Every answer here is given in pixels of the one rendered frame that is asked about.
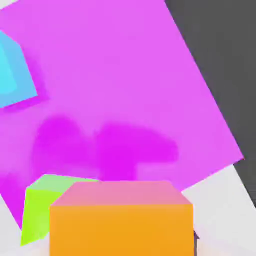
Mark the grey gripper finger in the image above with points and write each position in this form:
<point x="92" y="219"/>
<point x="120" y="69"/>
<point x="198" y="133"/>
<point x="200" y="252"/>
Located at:
<point x="196" y="243"/>

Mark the small orange cube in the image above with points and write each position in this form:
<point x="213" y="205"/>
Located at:
<point x="120" y="228"/>

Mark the small green cube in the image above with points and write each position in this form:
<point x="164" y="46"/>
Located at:
<point x="38" y="210"/>

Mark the small cyan cube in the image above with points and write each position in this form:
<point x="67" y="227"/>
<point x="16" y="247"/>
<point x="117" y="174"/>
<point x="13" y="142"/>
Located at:
<point x="12" y="76"/>

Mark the large magenta box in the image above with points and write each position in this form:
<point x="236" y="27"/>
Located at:
<point x="112" y="80"/>

